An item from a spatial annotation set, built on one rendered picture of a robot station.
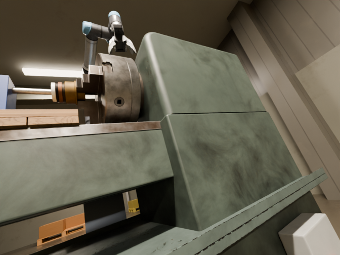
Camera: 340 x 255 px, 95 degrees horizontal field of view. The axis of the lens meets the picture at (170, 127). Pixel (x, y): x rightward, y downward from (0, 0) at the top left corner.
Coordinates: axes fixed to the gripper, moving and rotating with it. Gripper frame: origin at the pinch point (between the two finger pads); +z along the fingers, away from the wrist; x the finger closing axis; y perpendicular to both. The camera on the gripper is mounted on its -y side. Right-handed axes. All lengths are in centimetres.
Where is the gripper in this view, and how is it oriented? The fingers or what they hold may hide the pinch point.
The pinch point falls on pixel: (123, 53)
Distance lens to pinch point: 102.8
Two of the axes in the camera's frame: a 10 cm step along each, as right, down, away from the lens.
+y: -2.3, 3.9, 8.9
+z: 2.7, 9.1, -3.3
